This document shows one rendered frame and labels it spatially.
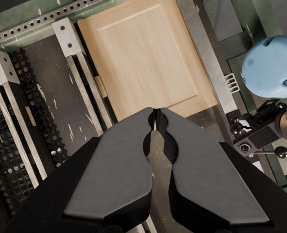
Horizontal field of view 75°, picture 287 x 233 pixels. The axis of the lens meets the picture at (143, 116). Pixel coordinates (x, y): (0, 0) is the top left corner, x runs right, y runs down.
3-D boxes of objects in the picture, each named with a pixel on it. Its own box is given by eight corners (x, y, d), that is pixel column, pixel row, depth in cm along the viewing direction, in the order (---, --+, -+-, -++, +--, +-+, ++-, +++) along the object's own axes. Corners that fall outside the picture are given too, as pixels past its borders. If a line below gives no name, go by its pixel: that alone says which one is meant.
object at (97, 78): (100, 76, 71) (98, 75, 68) (108, 96, 72) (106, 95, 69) (93, 80, 71) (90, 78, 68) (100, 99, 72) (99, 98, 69)
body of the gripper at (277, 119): (283, 119, 52) (324, 121, 40) (259, 140, 52) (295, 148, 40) (264, 99, 52) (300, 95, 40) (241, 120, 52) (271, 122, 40)
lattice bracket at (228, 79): (229, 74, 72) (233, 72, 69) (236, 91, 72) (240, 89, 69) (219, 78, 72) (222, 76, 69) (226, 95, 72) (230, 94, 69)
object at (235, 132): (240, 114, 67) (240, 123, 55) (244, 124, 67) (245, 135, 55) (229, 118, 69) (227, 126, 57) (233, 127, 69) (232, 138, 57)
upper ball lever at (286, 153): (247, 145, 69) (289, 144, 57) (251, 155, 69) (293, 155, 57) (241, 150, 67) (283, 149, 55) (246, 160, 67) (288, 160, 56)
